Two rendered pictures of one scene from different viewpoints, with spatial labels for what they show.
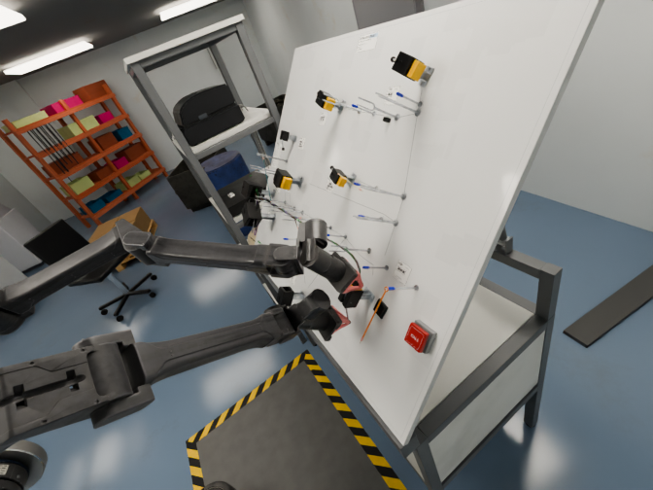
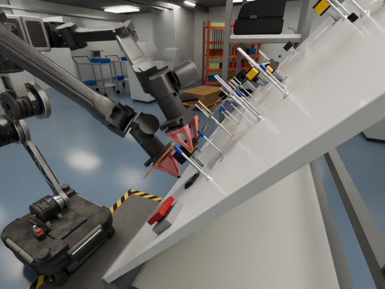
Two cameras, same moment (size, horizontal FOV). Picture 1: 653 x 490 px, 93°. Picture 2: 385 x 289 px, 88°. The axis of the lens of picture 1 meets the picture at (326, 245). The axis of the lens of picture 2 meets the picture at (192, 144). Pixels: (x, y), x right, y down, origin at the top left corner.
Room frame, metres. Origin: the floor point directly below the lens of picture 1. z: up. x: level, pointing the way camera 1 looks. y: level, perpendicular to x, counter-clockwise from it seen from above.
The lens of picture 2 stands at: (0.24, -0.35, 1.41)
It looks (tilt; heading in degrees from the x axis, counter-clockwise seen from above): 27 degrees down; 40
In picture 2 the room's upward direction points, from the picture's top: straight up
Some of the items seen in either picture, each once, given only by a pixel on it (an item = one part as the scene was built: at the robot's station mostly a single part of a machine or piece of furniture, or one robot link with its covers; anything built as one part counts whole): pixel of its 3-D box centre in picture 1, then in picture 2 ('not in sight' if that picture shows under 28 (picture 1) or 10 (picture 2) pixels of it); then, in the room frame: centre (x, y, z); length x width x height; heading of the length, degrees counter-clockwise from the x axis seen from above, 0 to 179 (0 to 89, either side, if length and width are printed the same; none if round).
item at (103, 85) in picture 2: not in sight; (97, 75); (3.25, 5.98, 0.54); 1.15 x 0.67 x 1.08; 101
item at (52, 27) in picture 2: not in sight; (63, 35); (0.71, 0.91, 1.45); 0.09 x 0.08 x 0.12; 12
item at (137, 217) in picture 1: (120, 240); (203, 97); (4.32, 2.70, 0.19); 1.12 x 0.80 x 0.39; 12
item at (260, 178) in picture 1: (244, 192); (250, 88); (1.76, 0.33, 1.09); 0.35 x 0.33 x 0.07; 19
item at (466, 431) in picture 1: (379, 308); (251, 222); (0.99, -0.12, 0.60); 1.17 x 0.58 x 0.40; 19
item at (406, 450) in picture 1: (306, 318); (192, 171); (0.89, 0.19, 0.83); 1.18 x 0.06 x 0.06; 19
